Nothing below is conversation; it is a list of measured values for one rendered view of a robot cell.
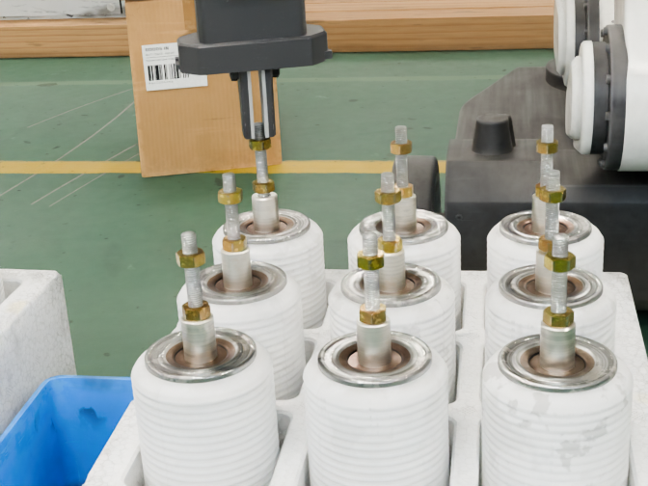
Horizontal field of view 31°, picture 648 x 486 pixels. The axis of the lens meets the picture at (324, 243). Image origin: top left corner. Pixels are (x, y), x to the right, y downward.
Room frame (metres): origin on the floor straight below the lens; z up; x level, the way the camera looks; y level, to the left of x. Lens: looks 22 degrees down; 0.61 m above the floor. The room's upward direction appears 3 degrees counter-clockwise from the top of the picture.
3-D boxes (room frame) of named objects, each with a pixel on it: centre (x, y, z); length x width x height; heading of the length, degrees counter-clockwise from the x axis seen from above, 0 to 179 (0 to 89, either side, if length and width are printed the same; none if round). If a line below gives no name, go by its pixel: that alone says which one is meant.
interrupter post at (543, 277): (0.77, -0.16, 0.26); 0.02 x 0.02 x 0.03
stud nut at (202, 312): (0.69, 0.09, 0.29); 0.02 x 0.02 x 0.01; 49
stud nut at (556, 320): (0.65, -0.15, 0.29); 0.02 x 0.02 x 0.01; 82
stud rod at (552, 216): (0.77, -0.16, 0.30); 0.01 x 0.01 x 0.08
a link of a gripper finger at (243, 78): (0.92, 0.06, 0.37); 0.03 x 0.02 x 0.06; 8
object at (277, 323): (0.81, 0.07, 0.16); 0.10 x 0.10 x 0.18
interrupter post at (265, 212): (0.93, 0.05, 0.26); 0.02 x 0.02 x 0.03
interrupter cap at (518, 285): (0.77, -0.16, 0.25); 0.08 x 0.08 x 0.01
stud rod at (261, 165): (0.93, 0.05, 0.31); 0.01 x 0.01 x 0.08
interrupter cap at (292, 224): (0.93, 0.05, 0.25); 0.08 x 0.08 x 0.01
